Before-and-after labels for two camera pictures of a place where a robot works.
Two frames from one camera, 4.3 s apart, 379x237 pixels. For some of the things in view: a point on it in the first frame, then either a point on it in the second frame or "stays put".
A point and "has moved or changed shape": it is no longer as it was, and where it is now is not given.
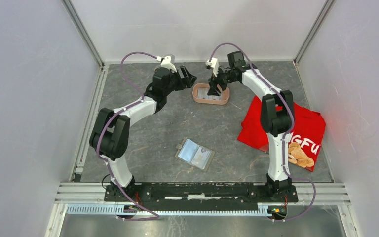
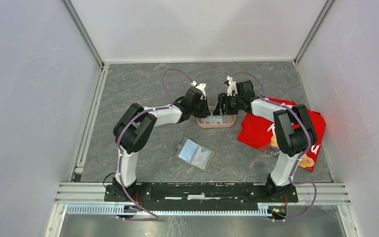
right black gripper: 213,91 → 223,98
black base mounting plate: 139,192 stays put
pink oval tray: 224,97 has moved or changed shape
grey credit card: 202,93 has moved or changed shape
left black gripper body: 175,81 → 196,110
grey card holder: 190,152 stays put
